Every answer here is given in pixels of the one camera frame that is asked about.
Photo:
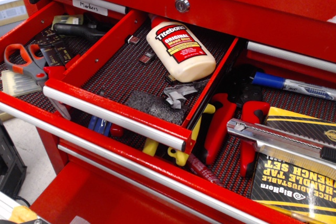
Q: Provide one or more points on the silver box cutter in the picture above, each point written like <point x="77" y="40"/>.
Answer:
<point x="283" y="145"/>

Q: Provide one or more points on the small red middle drawer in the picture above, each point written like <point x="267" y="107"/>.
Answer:
<point x="101" y="81"/>

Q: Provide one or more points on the silver drawer lock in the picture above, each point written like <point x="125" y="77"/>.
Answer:
<point x="182" y="6"/>

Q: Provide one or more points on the large red lower drawer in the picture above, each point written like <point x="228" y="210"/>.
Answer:
<point x="236" y="97"/>

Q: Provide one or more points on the BigHorn tap wrench set box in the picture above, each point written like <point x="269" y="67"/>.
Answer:
<point x="288" y="186"/>

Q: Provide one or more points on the black box on floor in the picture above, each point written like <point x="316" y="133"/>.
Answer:
<point x="13" y="169"/>

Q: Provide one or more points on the red tool chest cabinet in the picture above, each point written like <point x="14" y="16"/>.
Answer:
<point x="236" y="3"/>

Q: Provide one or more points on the black foam pad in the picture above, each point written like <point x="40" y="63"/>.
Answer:
<point x="156" y="106"/>

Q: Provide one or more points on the Titebond wood glue bottle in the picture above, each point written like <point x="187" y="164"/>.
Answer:
<point x="181" y="52"/>

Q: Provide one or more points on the red threadlocker tube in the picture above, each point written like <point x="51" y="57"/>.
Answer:
<point x="201" y="170"/>

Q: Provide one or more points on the blue BIC marker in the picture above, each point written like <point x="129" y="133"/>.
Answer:
<point x="276" y="82"/>

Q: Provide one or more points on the black spring clamp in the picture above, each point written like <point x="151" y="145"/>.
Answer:
<point x="91" y="29"/>

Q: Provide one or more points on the small packet of blades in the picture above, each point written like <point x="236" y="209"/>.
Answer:
<point x="68" y="19"/>

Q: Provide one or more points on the white Markers label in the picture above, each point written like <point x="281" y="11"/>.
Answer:
<point x="90" y="7"/>

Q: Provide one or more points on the clear plastic bit case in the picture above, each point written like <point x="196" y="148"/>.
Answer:
<point x="16" y="84"/>

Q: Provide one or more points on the grey orange scissors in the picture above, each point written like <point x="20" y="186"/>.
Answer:
<point x="33" y="66"/>

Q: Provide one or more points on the yellow handled tool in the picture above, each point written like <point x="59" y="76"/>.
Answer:
<point x="180" y="151"/>

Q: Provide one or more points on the red round handle knob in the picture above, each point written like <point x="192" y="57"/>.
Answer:
<point x="116" y="130"/>

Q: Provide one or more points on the blue handled tool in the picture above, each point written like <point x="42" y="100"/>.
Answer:
<point x="99" y="125"/>

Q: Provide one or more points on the black wire stripper gauge tool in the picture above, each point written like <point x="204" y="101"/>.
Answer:
<point x="53" y="48"/>

